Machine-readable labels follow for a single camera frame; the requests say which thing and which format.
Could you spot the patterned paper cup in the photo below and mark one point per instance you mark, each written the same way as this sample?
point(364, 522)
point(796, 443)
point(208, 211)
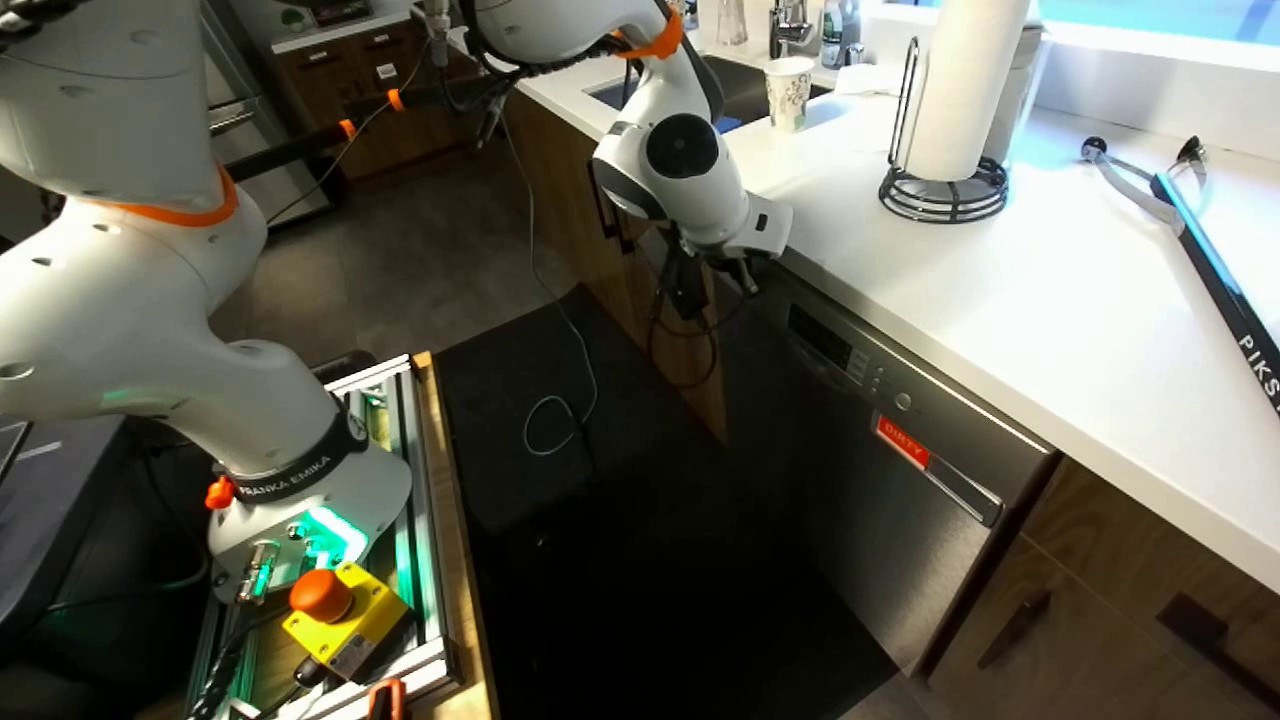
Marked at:
point(788, 86)

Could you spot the brown wooden cabinets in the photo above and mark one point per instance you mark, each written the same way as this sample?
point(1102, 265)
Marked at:
point(1102, 609)

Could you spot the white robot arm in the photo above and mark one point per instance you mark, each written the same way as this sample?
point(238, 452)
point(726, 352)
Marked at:
point(107, 308)

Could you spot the black floor mat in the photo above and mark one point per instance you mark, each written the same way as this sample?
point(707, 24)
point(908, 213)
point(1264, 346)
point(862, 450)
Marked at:
point(629, 562)

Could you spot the metal tongs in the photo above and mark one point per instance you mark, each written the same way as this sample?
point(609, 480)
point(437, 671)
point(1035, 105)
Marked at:
point(1132, 172)

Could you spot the stainless steel dishwasher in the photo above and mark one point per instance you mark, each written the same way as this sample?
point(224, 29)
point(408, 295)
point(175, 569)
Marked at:
point(900, 480)

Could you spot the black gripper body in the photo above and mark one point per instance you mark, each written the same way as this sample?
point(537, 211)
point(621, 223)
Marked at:
point(687, 273)

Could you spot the yellow emergency stop button box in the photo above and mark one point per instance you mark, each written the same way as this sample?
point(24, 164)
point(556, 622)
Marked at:
point(342, 616)

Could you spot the white paper towel roll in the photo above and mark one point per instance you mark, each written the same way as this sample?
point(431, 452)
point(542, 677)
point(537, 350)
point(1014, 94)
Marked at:
point(962, 78)

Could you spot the black wire towel holder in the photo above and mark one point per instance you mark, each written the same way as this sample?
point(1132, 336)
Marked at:
point(932, 202)

